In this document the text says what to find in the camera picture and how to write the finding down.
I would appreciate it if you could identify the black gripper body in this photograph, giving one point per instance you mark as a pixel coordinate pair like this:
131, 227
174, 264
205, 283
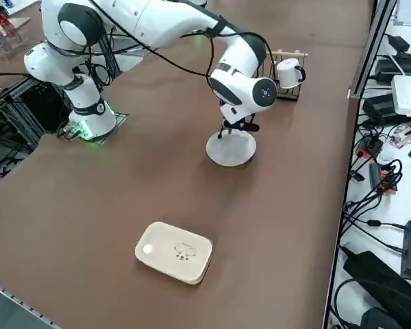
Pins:
246, 127

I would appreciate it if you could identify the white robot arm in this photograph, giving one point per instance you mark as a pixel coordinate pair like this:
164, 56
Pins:
157, 24

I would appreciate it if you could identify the white round plate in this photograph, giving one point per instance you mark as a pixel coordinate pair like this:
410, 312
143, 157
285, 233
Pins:
233, 150

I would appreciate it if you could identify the red black connector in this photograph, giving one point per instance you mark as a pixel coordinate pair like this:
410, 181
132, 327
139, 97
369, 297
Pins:
368, 149

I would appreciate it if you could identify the cream lunch box bear print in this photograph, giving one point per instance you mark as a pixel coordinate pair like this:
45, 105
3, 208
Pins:
171, 253

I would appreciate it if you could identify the orange black connector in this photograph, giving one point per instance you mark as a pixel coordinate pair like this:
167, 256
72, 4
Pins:
388, 183

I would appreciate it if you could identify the tiny black inline adapter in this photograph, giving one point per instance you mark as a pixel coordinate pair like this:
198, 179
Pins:
373, 223

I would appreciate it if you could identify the long black power brick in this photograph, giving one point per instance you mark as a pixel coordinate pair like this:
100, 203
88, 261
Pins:
397, 68

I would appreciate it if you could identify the colourful printed packet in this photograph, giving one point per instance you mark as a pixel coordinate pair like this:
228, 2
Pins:
409, 135

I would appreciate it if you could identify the white power strip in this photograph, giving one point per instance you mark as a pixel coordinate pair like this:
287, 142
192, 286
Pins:
407, 96

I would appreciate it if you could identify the small black power adapter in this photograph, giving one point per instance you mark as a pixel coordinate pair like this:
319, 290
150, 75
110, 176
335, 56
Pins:
399, 42

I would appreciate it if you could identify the clear acrylic shelf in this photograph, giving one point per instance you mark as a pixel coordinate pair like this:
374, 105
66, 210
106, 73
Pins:
7, 37

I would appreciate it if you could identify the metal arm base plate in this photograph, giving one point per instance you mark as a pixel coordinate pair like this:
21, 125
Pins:
120, 118

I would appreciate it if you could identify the aluminium frame post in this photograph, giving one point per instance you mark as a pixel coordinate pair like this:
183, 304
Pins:
372, 48

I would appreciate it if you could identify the black camera stand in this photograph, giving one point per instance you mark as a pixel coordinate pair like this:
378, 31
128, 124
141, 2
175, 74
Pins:
373, 274

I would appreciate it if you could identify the black metal frame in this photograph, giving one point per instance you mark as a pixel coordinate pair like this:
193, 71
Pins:
7, 103

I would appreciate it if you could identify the aluminium rail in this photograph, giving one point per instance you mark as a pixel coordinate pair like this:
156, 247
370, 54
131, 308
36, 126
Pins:
7, 294

